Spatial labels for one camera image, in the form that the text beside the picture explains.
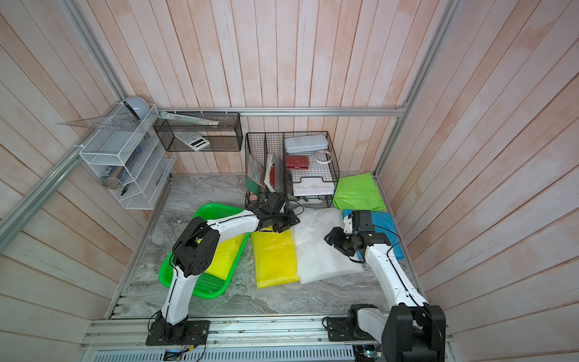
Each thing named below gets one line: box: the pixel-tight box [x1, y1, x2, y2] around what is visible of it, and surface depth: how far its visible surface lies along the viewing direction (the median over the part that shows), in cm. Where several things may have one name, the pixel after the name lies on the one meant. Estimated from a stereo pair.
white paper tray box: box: [292, 177, 335, 197], surface depth 93 cm
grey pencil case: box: [284, 134, 329, 154], surface depth 103 cm
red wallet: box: [285, 155, 310, 169], surface depth 95 cm
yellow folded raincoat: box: [251, 226, 301, 289], surface depth 91 cm
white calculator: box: [174, 131, 211, 151], surface depth 100 cm
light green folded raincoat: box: [333, 172, 386, 212], surface depth 109 cm
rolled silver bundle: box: [101, 165, 126, 191], surface depth 78 cm
